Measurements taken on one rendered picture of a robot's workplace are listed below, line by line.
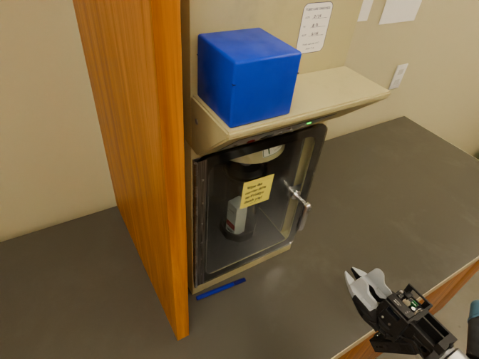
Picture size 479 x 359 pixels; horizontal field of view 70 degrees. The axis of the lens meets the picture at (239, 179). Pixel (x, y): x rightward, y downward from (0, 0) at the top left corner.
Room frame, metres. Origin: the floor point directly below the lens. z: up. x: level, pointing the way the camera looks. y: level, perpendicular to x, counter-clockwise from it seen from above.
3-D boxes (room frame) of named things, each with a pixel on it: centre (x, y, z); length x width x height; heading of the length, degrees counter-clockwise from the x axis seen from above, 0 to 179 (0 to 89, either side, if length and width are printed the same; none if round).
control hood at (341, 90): (0.50, -0.08, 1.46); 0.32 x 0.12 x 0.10; 125
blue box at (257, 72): (0.44, 0.01, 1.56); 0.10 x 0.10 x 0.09; 35
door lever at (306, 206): (0.58, -0.15, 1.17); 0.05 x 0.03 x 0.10; 35
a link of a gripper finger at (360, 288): (0.39, -0.26, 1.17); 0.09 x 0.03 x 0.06; 39
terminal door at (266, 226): (0.54, -0.05, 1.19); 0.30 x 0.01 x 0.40; 125
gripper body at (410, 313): (0.31, -0.34, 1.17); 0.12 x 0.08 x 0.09; 35
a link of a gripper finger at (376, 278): (0.41, -0.30, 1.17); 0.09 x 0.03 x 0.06; 32
